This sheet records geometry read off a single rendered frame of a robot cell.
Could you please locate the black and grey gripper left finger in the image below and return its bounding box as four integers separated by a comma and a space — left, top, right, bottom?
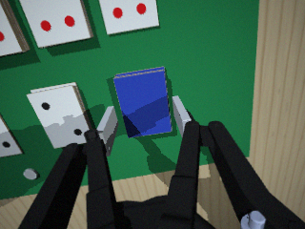
18, 106, 119, 229

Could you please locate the green felt card mat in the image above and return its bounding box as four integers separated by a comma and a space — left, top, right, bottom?
0, 0, 259, 199

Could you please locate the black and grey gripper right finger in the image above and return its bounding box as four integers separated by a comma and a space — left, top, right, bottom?
157, 95, 305, 229

